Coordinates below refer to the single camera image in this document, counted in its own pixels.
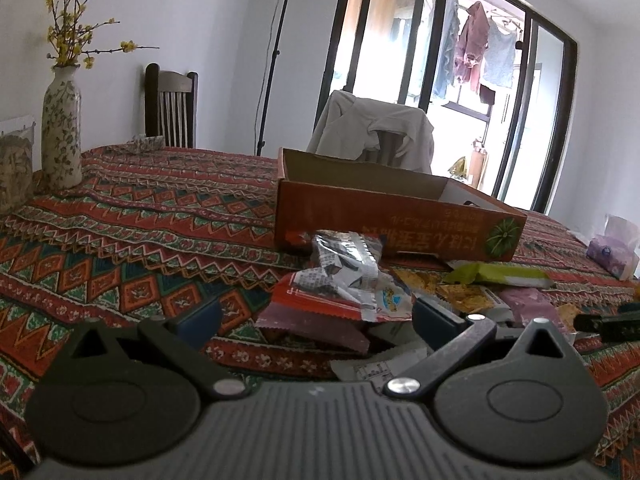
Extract orange snack packet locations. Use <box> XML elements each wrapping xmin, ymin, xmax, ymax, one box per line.
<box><xmin>390</xmin><ymin>267</ymin><xmax>451</xmax><ymax>296</ymax></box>

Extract maroon snack packet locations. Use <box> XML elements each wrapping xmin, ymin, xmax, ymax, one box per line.
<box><xmin>255</xmin><ymin>305</ymin><xmax>371</xmax><ymax>353</ymax></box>

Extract black sliding door frame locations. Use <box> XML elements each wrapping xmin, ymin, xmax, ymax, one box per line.
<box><xmin>320</xmin><ymin>0</ymin><xmax>578</xmax><ymax>213</ymax></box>

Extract red snack packet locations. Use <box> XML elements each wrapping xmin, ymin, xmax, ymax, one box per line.
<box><xmin>270</xmin><ymin>272</ymin><xmax>416</xmax><ymax>322</ymax></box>

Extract dark wooden chair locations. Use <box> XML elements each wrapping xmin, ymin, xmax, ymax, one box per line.
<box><xmin>145</xmin><ymin>63</ymin><xmax>199</xmax><ymax>149</ymax></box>

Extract yellow flower branches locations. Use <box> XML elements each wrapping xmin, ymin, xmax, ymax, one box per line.
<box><xmin>45</xmin><ymin>0</ymin><xmax>161</xmax><ymax>68</ymax></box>

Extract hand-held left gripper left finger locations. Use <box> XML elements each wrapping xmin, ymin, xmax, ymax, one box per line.
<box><xmin>65</xmin><ymin>299</ymin><xmax>248</xmax><ymax>401</ymax></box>

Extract floral ceramic vase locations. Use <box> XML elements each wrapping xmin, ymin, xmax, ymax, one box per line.
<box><xmin>41</xmin><ymin>66</ymin><xmax>82</xmax><ymax>189</ymax></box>

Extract silver and black snack packet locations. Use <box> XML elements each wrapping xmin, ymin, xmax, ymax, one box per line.
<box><xmin>300</xmin><ymin>230</ymin><xmax>388</xmax><ymax>321</ymax></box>

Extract beige jacket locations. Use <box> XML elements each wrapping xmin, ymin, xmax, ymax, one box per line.
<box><xmin>306</xmin><ymin>90</ymin><xmax>435</xmax><ymax>173</ymax></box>

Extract patterned red tablecloth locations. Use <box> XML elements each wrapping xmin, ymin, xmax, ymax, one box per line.
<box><xmin>0</xmin><ymin>145</ymin><xmax>640</xmax><ymax>480</ymax></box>

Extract hanging grey-blue shirt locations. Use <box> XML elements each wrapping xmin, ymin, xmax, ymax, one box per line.
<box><xmin>482</xmin><ymin>20</ymin><xmax>517</xmax><ymax>88</ymax></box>

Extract wooden balcony cabinet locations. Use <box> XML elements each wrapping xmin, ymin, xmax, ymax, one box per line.
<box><xmin>467</xmin><ymin>142</ymin><xmax>488</xmax><ymax>188</ymax></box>

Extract clear jar with white lid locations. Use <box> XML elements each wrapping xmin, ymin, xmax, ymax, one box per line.
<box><xmin>0</xmin><ymin>115</ymin><xmax>36</xmax><ymax>213</ymax></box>

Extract long green snack packet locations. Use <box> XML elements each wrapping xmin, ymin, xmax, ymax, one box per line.
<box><xmin>445</xmin><ymin>260</ymin><xmax>556</xmax><ymax>288</ymax></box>

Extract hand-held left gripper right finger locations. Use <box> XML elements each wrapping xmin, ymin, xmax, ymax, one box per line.
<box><xmin>384</xmin><ymin>297</ymin><xmax>583</xmax><ymax>401</ymax></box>

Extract orange cardboard box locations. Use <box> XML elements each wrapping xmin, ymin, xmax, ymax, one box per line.
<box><xmin>274</xmin><ymin>147</ymin><xmax>528</xmax><ymax>263</ymax></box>

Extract hanging blue jeans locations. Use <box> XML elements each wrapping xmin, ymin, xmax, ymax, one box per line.
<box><xmin>432</xmin><ymin>0</ymin><xmax>461</xmax><ymax>101</ymax></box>

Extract purple tissue pack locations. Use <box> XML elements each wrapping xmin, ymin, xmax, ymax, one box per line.
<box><xmin>585</xmin><ymin>215</ymin><xmax>640</xmax><ymax>281</ymax></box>

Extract pink snack packet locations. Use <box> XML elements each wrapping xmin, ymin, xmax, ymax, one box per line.
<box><xmin>500</xmin><ymin>287</ymin><xmax>568</xmax><ymax>333</ymax></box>

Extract yellow noodle packet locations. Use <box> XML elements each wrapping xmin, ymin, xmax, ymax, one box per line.
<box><xmin>437</xmin><ymin>284</ymin><xmax>511</xmax><ymax>316</ymax></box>

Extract hanging maroon shirt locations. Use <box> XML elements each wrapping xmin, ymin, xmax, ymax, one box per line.
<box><xmin>452</xmin><ymin>1</ymin><xmax>490</xmax><ymax>92</ymax></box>

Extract white printed snack packet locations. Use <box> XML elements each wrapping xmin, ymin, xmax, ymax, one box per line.
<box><xmin>330</xmin><ymin>345</ymin><xmax>431</xmax><ymax>383</ymax></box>

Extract chair under jacket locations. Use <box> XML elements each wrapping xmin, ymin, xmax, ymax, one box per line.
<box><xmin>361</xmin><ymin>130</ymin><xmax>401</xmax><ymax>167</ymax></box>

